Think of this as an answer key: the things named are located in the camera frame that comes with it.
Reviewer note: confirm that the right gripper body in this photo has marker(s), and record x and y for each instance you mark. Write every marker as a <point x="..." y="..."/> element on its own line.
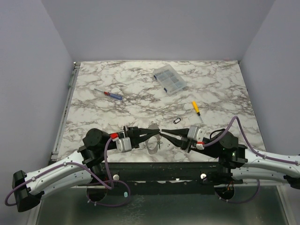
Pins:
<point x="186" y="139"/>

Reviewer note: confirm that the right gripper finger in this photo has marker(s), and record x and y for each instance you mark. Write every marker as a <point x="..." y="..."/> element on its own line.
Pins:
<point x="176" y="142"/>
<point x="183" y="132"/>

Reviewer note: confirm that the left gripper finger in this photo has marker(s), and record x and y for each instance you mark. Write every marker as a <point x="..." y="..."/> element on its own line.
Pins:
<point x="150" y="139"/>
<point x="147" y="131"/>

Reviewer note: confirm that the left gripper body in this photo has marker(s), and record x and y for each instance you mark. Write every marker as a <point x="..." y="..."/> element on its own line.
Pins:
<point x="130" y="131"/>

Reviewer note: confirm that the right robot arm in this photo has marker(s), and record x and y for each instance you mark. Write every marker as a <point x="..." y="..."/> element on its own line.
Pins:
<point x="237" y="161"/>

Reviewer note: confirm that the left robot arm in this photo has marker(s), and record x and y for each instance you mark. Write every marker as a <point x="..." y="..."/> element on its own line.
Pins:
<point x="81" y="167"/>

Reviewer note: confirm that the yellow screwdriver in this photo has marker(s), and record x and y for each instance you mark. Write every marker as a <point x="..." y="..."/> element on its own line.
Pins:
<point x="197" y="110"/>

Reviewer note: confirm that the blue red screwdriver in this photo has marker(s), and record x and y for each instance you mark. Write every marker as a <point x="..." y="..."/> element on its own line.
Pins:
<point x="111" y="95"/>

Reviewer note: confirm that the clear plastic screw box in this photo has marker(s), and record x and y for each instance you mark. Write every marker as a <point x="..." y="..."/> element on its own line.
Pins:
<point x="169" y="79"/>

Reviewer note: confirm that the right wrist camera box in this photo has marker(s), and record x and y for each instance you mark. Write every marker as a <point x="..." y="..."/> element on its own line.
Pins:
<point x="195" y="133"/>

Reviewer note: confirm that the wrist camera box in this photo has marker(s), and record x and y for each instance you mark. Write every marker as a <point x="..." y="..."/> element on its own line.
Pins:
<point x="123" y="143"/>
<point x="195" y="133"/>

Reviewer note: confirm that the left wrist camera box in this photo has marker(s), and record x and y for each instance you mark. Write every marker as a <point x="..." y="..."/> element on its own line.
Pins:
<point x="123" y="143"/>

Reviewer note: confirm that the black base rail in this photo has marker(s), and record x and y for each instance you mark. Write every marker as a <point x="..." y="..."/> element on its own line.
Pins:
<point x="173" y="178"/>

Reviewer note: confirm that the aluminium frame rail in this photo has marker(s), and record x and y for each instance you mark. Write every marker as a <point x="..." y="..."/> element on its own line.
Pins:
<point x="63" y="120"/>

